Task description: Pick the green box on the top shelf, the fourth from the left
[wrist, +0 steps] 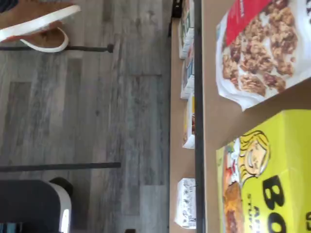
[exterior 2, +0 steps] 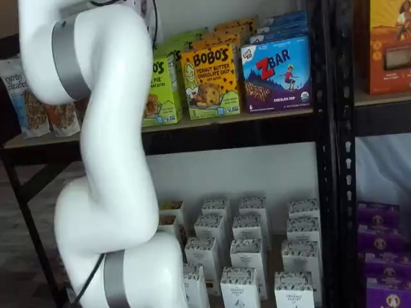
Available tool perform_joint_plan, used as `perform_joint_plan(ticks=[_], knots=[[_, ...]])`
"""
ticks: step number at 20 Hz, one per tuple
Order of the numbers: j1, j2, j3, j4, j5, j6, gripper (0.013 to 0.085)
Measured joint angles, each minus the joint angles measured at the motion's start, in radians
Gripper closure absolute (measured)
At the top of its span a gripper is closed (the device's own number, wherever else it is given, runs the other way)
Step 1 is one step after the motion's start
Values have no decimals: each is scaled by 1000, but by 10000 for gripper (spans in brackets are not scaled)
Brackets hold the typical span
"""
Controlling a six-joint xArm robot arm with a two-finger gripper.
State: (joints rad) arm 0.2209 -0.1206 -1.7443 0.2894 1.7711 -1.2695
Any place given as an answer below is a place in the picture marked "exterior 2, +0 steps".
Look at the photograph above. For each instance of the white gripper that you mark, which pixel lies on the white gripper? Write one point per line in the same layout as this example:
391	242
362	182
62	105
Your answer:
143	6

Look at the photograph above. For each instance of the green Bobo's apple pie box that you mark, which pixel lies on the green Bobo's apple pie box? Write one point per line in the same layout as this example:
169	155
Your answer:
175	56
160	96
180	43
192	33

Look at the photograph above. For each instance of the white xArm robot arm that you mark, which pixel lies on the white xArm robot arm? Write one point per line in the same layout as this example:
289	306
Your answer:
112	128

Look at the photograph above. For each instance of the yellow Bobo's peanut butter box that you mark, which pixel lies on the yellow Bobo's peanut butter box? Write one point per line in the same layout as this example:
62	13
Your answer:
212	43
224	35
234	23
208	83

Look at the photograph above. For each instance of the blue purple Zbar box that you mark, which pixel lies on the blue purple Zbar box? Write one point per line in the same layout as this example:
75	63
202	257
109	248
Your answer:
282	23
282	31
285	15
276	77

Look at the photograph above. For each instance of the wooden shelf board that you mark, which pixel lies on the wooden shelf board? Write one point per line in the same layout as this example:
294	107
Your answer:
257	114
385	99

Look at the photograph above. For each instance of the yellow white granola box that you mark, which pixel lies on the yellow white granola box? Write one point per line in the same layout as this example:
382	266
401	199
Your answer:
173	208
168	224

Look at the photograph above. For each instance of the white organic pantry box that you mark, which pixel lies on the white organic pantry box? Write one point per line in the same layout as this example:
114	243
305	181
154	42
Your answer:
303	208
215	208
200	253
300	256
196	288
293	292
252	207
247	253
303	231
239	288
246	227
208	227

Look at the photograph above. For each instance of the large orange snack box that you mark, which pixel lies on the large orange snack box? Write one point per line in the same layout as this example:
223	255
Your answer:
388	48

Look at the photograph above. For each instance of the purple snack box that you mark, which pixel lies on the purple snack box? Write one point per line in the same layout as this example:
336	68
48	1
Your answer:
387	266
379	213
388	295
382	239

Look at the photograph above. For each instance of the orange label granola bag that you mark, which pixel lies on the orange label granola bag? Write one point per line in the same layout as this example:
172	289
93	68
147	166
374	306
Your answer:
62	118

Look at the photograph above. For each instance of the blue label granola bag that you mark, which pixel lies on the blue label granola bag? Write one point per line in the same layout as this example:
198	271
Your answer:
19	96

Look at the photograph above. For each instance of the black metal shelving unit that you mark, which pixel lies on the black metal shelving unit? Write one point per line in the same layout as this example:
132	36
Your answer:
345	160
224	138

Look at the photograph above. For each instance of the white organic cartons group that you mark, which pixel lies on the white organic cartons group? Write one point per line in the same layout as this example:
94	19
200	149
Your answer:
273	253

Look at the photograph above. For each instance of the translucent white plastic sheet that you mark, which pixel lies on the translucent white plastic sheet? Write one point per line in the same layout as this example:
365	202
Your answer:
382	167

